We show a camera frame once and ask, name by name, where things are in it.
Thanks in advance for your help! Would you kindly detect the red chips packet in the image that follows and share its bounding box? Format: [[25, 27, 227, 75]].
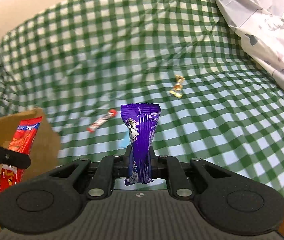
[[0, 116, 42, 193]]

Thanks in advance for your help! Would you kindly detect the purple chocolate packet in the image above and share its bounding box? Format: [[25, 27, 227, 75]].
[[120, 103, 161, 186]]

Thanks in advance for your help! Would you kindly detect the red white coffee stick sachet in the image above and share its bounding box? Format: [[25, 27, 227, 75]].
[[87, 109, 117, 133]]

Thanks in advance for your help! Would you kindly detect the gold candy wrapper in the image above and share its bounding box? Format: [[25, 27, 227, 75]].
[[169, 75, 185, 98]]

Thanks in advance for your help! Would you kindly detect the brown cardboard box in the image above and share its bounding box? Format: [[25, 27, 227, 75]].
[[0, 106, 62, 238]]

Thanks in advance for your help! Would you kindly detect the green checkered cloth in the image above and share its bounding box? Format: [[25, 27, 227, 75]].
[[0, 0, 284, 196]]

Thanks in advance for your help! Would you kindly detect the white patterned sheet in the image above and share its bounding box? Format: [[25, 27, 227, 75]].
[[215, 0, 284, 90]]

